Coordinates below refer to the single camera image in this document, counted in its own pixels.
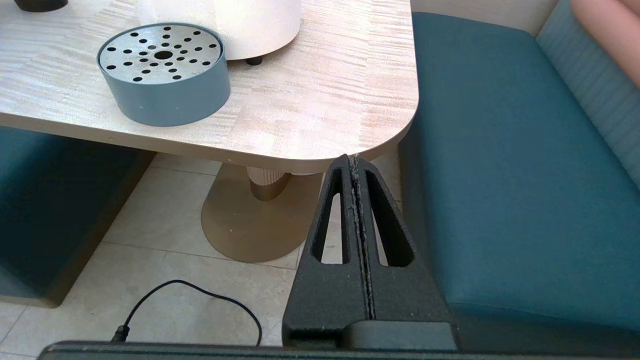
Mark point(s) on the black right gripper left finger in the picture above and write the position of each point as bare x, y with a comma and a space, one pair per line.
330, 295

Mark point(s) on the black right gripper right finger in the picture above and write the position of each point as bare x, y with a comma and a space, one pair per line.
405, 295

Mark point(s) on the black plastic cup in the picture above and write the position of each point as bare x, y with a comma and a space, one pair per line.
40, 5

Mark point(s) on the teal ribbed booth sofa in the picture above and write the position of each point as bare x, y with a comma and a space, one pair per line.
510, 175
45, 210

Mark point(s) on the large blue perforated drip tray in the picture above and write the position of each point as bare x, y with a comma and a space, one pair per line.
165, 95

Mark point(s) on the large clear water dispenser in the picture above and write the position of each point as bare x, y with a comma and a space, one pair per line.
250, 25

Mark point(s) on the pink bolster cushion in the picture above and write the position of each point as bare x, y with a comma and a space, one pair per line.
612, 30

